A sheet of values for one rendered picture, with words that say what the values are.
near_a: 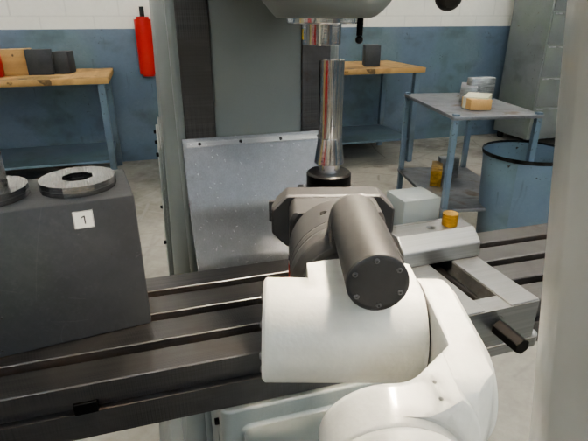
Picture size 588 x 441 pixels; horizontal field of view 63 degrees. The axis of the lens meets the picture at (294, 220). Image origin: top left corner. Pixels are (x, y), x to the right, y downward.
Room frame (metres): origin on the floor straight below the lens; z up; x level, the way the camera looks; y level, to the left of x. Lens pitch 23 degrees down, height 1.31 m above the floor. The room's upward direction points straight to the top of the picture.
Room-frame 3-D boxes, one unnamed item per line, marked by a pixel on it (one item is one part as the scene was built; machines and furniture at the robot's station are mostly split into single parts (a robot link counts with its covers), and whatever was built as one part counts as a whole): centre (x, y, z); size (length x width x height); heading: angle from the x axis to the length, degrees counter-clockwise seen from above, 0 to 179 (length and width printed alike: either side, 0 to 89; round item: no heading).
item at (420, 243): (0.61, -0.20, 1.02); 0.12 x 0.06 x 0.04; 109
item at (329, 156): (0.48, -0.04, 1.22); 0.03 x 0.03 x 0.11
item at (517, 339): (0.45, -0.25, 0.97); 0.04 x 0.02 x 0.02; 19
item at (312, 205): (0.39, -0.04, 1.13); 0.13 x 0.12 x 0.10; 91
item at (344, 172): (0.48, -0.04, 1.16); 0.05 x 0.05 x 0.01
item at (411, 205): (0.66, -0.18, 1.04); 0.06 x 0.05 x 0.06; 109
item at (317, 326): (0.28, -0.03, 1.14); 0.11 x 0.11 x 0.11; 1
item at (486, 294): (0.64, -0.19, 0.98); 0.35 x 0.15 x 0.11; 19
